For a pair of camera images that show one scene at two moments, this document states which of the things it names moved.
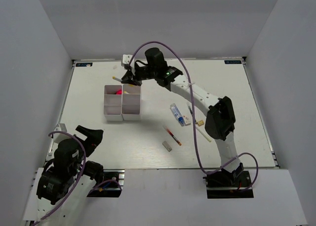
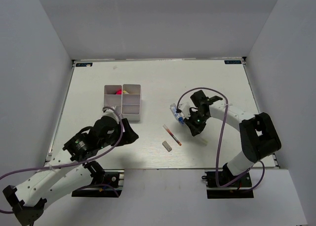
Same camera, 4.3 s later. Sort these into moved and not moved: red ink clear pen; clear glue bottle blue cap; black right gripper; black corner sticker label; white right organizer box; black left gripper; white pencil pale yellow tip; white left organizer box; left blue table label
Moved: black right gripper; black left gripper; white pencil pale yellow tip
Not moved: white left organizer box; red ink clear pen; black corner sticker label; left blue table label; white right organizer box; clear glue bottle blue cap
